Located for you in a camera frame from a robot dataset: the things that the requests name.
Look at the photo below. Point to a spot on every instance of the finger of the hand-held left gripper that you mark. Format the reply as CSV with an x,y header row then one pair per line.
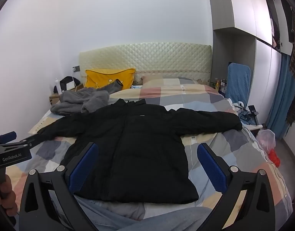
x,y
8,136
29,141

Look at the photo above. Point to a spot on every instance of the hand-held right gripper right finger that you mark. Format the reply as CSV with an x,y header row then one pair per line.
x,y
212,170

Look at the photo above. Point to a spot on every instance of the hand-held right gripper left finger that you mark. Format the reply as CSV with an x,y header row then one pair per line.
x,y
83,166

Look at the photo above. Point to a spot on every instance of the black puffer jacket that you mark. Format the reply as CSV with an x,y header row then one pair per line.
x,y
138,149

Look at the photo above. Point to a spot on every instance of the hanging dark clothes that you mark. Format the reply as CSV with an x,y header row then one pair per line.
x,y
275,37

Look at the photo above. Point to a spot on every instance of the person's left hand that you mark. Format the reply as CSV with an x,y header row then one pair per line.
x,y
7,197

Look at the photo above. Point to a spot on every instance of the wooden nightstand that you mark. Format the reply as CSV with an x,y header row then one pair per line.
x,y
53,98

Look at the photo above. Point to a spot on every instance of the white bedside table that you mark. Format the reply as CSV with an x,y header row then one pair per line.
x,y
254,127

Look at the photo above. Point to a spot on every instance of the grey fleece hoodie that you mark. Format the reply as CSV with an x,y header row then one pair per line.
x,y
77,101

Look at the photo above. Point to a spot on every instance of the clear plastic bag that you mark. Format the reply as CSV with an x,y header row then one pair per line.
x,y
266,139

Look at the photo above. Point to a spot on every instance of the red bag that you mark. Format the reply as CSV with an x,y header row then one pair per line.
x,y
275,158

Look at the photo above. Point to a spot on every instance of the white bottle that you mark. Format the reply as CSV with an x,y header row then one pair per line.
x,y
56,82

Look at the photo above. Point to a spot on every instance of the white box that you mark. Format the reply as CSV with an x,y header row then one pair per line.
x,y
71,86

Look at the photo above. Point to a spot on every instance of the black bag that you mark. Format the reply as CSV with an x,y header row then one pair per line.
x,y
65,80

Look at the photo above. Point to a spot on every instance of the person's legs in jeans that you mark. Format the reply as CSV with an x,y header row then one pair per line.
x,y
128,221

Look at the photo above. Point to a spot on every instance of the black device stand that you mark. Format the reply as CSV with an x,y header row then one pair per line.
x,y
253,112

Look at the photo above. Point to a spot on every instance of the checked pastel blanket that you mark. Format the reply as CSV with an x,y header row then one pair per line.
x,y
174,93

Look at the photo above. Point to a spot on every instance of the row of small bottles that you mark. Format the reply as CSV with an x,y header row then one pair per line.
x,y
219,84

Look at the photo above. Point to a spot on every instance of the blue folded cloth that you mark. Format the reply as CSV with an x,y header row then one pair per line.
x,y
237,84

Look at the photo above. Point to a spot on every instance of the yellow pillow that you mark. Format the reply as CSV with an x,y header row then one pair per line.
x,y
106,78

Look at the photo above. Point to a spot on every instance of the blue curtain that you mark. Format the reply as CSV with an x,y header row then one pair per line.
x,y
283,96

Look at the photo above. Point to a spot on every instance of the cream quilted headboard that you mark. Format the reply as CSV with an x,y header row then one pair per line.
x,y
150,57

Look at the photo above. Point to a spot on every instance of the grey and white wardrobe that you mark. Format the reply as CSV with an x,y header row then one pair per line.
x,y
246,4

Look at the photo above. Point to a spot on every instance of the wall socket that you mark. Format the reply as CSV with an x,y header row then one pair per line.
x,y
76,68

